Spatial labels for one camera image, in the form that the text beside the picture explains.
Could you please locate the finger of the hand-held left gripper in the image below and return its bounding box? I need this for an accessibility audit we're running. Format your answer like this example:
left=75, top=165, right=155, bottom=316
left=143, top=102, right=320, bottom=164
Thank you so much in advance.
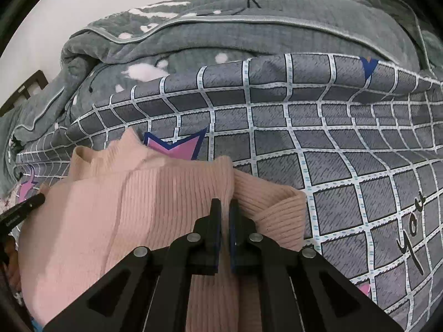
left=0, top=193, right=46, bottom=232

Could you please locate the grey checked star blanket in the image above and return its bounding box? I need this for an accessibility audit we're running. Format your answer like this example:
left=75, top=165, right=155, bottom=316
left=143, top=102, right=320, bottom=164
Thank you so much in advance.
left=14, top=53, right=443, bottom=332

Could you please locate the dark wooden headboard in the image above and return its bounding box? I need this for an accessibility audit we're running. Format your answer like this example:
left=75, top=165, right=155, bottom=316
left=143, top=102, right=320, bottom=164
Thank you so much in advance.
left=0, top=70, right=50, bottom=117

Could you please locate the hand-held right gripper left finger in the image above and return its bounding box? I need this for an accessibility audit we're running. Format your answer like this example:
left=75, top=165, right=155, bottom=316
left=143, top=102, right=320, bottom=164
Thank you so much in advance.
left=45, top=198, right=223, bottom=332

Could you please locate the grey-green printed quilt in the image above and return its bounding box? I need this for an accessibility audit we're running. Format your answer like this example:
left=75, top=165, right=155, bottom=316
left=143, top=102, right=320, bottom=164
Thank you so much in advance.
left=0, top=0, right=443, bottom=198

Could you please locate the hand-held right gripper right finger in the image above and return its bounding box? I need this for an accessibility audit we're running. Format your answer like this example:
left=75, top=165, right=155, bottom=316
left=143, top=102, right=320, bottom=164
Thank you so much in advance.
left=229, top=199, right=405, bottom=332

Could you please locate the pink ribbed sweater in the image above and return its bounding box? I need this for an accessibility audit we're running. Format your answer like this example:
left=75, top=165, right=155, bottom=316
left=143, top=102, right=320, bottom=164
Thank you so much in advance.
left=17, top=128, right=308, bottom=332

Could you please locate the person's left hand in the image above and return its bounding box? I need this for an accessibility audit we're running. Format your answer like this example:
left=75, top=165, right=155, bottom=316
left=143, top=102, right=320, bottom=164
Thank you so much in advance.
left=6, top=240, right=23, bottom=296

